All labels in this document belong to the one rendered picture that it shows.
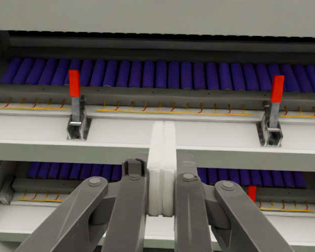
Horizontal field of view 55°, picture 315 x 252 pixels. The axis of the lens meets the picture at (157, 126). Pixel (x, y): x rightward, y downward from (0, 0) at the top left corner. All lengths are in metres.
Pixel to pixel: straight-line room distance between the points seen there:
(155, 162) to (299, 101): 0.35
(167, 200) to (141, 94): 0.30
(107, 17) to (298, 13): 0.20
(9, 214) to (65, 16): 0.39
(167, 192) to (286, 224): 0.46
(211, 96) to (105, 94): 0.16
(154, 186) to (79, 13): 0.24
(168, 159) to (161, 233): 0.40
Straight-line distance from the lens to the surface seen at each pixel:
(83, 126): 0.43
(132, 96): 0.45
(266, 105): 0.46
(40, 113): 0.48
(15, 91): 0.50
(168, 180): 0.15
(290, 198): 0.61
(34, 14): 0.38
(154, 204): 0.16
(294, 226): 0.61
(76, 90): 0.42
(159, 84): 0.47
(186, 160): 0.18
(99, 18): 0.36
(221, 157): 0.43
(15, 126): 0.48
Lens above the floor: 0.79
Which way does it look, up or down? 33 degrees down
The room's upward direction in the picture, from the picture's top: 1 degrees clockwise
